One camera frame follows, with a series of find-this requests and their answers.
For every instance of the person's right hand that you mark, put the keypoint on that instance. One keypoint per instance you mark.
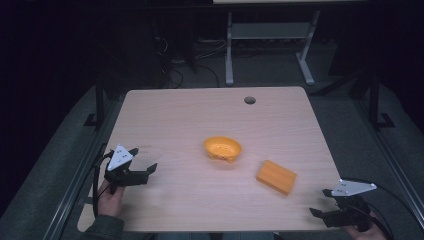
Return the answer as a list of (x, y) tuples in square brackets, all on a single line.
[(365, 234)]

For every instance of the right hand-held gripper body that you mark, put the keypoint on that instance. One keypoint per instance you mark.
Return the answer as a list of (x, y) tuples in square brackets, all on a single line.
[(351, 208)]

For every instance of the black frame post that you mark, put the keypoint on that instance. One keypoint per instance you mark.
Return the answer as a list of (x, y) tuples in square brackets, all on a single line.
[(374, 100), (99, 100)]

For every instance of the grey metal rail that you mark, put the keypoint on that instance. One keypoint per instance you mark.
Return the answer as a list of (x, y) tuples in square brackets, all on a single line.
[(71, 186), (396, 166)]

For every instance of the orange rectangular block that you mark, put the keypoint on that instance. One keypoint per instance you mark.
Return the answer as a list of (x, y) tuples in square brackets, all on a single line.
[(276, 177)]

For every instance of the orange perforated bowl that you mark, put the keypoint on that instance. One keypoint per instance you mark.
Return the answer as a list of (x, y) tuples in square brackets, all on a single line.
[(222, 149)]

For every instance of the grey metal stand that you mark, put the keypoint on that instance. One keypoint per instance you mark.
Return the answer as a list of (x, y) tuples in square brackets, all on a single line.
[(270, 30)]

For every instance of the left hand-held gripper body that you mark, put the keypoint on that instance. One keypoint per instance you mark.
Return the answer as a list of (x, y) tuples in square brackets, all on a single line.
[(119, 159)]

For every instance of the person's left hand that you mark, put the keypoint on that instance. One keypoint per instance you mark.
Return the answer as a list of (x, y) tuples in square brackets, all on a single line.
[(110, 200)]

